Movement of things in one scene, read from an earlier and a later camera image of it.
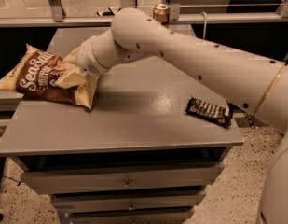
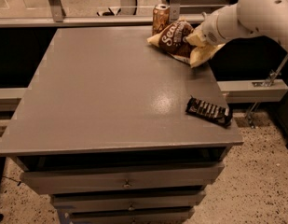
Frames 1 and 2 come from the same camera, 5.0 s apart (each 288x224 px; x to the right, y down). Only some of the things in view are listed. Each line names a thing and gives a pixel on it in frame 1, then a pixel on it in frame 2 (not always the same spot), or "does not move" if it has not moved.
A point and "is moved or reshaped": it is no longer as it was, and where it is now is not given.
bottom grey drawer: [129, 216] does not move
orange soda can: [161, 13] does not move
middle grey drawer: [129, 201] does not move
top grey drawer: [55, 182] does not move
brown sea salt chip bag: [34, 74] is moved or reshaped
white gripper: [86, 59] to [208, 32]
